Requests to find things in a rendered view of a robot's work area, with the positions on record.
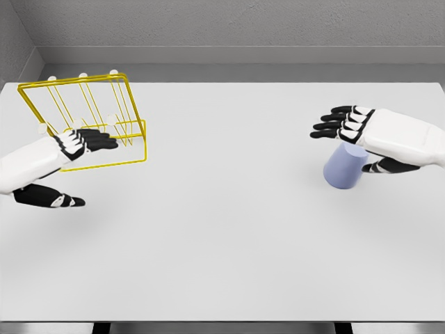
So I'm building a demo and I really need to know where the lavender blue cup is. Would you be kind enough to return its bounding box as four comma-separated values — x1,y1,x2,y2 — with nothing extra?
323,142,370,191

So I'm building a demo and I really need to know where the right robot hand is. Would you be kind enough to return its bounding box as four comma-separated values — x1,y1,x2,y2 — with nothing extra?
309,104,436,175

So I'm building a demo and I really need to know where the yellow wire cup holder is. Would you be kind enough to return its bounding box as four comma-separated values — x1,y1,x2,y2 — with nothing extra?
17,70,149,173

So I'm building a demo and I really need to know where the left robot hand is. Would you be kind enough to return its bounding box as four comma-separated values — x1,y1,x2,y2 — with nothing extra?
0,128,120,209

